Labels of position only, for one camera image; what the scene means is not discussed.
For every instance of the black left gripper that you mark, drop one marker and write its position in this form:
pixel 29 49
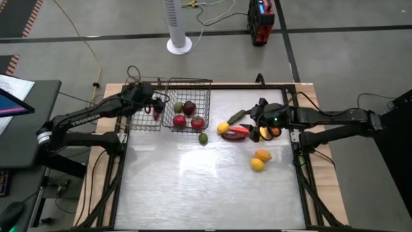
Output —
pixel 141 93

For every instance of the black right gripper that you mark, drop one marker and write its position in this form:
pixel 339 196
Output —
pixel 273 114

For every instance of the yellow banana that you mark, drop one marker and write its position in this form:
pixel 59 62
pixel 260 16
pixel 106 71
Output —
pixel 264 132

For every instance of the dark red chili pepper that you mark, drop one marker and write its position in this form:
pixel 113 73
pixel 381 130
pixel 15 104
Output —
pixel 233 136

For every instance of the green lime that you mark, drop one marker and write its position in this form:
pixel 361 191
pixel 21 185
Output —
pixel 203 139
pixel 178 107

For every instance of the orange fruit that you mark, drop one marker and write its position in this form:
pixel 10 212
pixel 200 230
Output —
pixel 275 131

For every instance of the red apple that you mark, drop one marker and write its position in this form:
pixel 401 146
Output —
pixel 179 120

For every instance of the orange-yellow lemon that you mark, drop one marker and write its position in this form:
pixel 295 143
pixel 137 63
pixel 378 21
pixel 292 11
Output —
pixel 263 155

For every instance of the dark purple plum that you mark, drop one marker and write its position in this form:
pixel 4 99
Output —
pixel 189 107

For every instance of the red tomato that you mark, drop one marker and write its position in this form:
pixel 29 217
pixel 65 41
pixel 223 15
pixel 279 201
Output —
pixel 197 122

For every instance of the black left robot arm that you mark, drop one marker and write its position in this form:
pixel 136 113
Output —
pixel 85 120

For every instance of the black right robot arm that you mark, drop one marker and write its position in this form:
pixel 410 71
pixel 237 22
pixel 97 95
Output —
pixel 338 116

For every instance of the dark green zucchini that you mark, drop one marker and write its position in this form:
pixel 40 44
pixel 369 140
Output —
pixel 237 116

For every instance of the yellow lemon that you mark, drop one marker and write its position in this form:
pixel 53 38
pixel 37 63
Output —
pixel 257 164
pixel 223 128

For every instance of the black table clamp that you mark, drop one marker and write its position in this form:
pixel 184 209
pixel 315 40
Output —
pixel 260 79

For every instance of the white tower fan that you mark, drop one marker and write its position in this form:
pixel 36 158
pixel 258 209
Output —
pixel 176 22

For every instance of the red and black toolbox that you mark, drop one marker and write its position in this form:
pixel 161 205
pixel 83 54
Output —
pixel 262 29

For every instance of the black desk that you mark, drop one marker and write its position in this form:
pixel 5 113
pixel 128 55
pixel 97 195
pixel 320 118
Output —
pixel 22 148

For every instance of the white paper sheet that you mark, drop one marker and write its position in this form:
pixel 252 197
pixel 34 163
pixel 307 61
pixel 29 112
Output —
pixel 16 85

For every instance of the computer monitor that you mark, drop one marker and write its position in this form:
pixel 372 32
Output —
pixel 13 106

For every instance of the large black case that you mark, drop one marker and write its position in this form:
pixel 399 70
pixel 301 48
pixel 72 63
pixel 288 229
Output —
pixel 396 154

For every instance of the black mat orange striped edge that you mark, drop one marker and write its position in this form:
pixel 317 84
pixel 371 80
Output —
pixel 8 64
pixel 16 16

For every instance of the black keyboard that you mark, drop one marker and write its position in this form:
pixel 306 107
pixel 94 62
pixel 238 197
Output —
pixel 3 183

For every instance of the black computer mouse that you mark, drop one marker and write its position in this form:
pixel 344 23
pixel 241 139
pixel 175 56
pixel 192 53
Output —
pixel 11 216

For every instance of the black metal table frame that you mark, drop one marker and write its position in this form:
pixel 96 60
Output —
pixel 303 193

